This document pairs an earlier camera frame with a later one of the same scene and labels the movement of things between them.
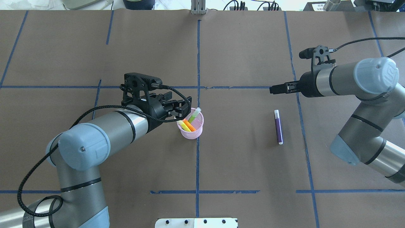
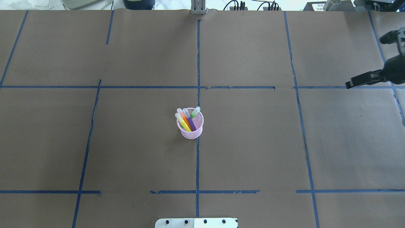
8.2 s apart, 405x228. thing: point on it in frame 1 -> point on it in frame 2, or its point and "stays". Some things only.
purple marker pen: [278, 127] -> [187, 115]
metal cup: [331, 5] stays
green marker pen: [198, 110] stays
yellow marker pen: [182, 124] stays
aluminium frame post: [198, 7] stays
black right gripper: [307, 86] -> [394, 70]
